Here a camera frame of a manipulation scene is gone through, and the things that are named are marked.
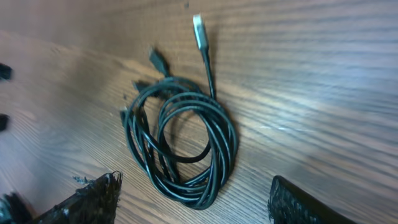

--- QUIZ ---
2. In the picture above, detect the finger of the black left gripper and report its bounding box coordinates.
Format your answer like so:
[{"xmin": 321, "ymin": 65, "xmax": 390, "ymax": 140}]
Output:
[
  {"xmin": 0, "ymin": 63, "xmax": 12, "ymax": 80},
  {"xmin": 0, "ymin": 114, "xmax": 9, "ymax": 131}
]

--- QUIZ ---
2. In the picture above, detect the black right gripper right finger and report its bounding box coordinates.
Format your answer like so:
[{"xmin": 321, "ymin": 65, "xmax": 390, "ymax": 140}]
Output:
[{"xmin": 267, "ymin": 175, "xmax": 354, "ymax": 224}]

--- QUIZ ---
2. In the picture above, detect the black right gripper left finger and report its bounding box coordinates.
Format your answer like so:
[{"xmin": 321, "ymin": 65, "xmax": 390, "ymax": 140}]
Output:
[{"xmin": 31, "ymin": 171, "xmax": 123, "ymax": 224}]

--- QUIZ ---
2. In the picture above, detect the black USB cable silver plug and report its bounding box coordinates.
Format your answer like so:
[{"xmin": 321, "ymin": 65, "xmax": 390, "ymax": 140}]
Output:
[{"xmin": 150, "ymin": 14, "xmax": 238, "ymax": 210}]

